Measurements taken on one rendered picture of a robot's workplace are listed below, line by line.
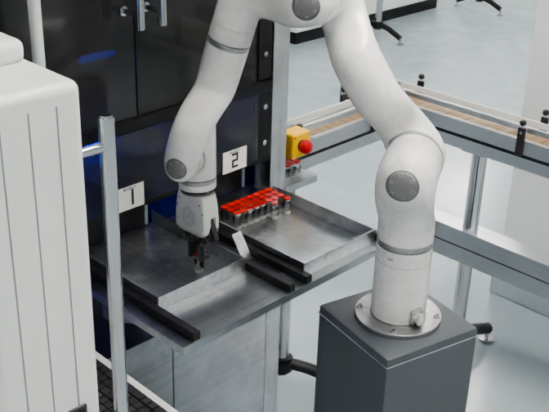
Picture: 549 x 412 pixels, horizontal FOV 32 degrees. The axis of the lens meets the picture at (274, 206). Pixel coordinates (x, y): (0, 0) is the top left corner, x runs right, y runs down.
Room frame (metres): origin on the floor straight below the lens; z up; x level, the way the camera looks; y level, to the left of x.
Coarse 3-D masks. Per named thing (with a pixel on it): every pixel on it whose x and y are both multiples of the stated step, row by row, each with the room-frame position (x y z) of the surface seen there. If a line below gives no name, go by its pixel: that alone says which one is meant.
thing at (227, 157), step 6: (234, 150) 2.25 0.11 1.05; (240, 150) 2.26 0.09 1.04; (246, 150) 2.28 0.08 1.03; (228, 156) 2.23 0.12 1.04; (234, 156) 2.25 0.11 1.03; (240, 156) 2.26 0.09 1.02; (246, 156) 2.28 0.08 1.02; (228, 162) 2.23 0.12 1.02; (234, 162) 2.25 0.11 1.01; (240, 162) 2.26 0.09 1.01; (246, 162) 2.28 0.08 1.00; (228, 168) 2.23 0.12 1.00; (234, 168) 2.25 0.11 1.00; (222, 174) 2.22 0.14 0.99
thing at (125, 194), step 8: (136, 184) 2.02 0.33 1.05; (120, 192) 1.98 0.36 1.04; (128, 192) 2.00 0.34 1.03; (136, 192) 2.02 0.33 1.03; (120, 200) 1.98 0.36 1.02; (128, 200) 2.00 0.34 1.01; (136, 200) 2.02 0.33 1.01; (144, 200) 2.03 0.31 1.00; (120, 208) 1.98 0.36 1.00; (128, 208) 2.00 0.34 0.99
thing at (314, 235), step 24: (288, 192) 2.29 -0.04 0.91; (288, 216) 2.21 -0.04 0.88; (312, 216) 2.21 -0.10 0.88; (336, 216) 2.17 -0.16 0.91; (264, 240) 2.07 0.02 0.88; (288, 240) 2.07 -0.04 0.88; (312, 240) 2.08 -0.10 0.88; (336, 240) 2.08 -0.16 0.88; (360, 240) 2.05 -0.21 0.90; (312, 264) 1.92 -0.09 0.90
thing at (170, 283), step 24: (120, 240) 2.05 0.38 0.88; (144, 240) 2.05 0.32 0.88; (168, 240) 2.05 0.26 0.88; (96, 264) 1.88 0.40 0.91; (144, 264) 1.93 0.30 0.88; (168, 264) 1.93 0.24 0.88; (192, 264) 1.94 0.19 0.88; (216, 264) 1.94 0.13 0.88; (240, 264) 1.91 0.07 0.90; (144, 288) 1.77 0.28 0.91; (168, 288) 1.83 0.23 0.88; (192, 288) 1.80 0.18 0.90
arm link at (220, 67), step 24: (216, 48) 1.85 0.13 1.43; (216, 72) 1.85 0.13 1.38; (240, 72) 1.87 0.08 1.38; (192, 96) 1.85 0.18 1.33; (216, 96) 1.85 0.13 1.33; (192, 120) 1.81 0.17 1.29; (216, 120) 1.83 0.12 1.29; (168, 144) 1.81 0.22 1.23; (192, 144) 1.79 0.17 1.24; (168, 168) 1.81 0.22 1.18; (192, 168) 1.80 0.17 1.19
